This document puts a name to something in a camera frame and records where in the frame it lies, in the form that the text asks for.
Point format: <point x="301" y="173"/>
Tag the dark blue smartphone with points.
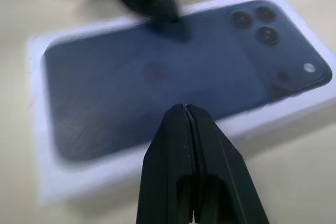
<point x="131" y="77"/>

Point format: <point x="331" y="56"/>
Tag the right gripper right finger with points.
<point x="223" y="171"/>

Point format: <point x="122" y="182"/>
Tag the white phone box base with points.
<point x="92" y="179"/>

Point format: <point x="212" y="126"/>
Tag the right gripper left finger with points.
<point x="168" y="169"/>

